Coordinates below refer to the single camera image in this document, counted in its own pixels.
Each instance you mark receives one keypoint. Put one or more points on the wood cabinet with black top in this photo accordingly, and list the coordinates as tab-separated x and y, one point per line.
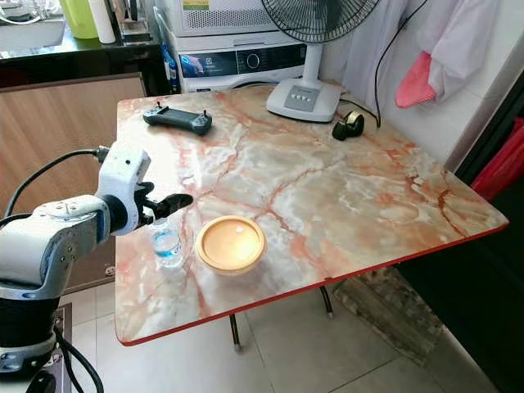
65	115

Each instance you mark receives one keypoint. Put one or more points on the orange round lidded container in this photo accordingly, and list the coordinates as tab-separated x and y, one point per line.
230	244

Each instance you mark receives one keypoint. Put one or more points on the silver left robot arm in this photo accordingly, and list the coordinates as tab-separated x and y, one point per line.
41	254

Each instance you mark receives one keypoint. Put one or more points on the marble pattern folding table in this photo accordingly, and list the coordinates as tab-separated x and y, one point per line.
344	192

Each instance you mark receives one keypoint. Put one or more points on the white cylindrical bottle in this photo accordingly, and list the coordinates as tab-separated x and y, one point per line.
105	20

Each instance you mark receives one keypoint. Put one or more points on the black tape dispenser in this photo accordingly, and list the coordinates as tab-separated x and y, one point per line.
347	127

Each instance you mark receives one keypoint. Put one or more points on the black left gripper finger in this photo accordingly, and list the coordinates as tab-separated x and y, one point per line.
176	201

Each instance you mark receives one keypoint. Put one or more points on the white desk fan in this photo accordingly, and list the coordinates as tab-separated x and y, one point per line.
303	98

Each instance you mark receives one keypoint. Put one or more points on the grey stone block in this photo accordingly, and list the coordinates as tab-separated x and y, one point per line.
393	319

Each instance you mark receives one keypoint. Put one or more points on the red plastic object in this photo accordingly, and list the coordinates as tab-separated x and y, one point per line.
503	160

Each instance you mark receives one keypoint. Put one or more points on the pink hanging cloth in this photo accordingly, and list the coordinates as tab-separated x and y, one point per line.
413	84

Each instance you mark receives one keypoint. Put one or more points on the clear small water bottle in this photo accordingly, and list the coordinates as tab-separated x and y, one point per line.
168	246

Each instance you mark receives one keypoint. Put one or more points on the white stacked dryer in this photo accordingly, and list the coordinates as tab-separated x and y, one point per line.
221	16

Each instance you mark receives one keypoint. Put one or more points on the black remote controller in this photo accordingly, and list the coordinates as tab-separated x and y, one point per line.
178	120

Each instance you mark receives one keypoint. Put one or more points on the white front-load washing machine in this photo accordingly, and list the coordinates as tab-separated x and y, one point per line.
225	65

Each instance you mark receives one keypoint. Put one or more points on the green plastic container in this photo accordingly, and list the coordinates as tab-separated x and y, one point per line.
80	18

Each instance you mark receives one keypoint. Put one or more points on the white hanging garment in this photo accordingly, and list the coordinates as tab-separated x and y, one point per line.
467	37

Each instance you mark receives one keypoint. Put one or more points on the white plastic basin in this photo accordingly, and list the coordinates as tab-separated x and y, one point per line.
29	31

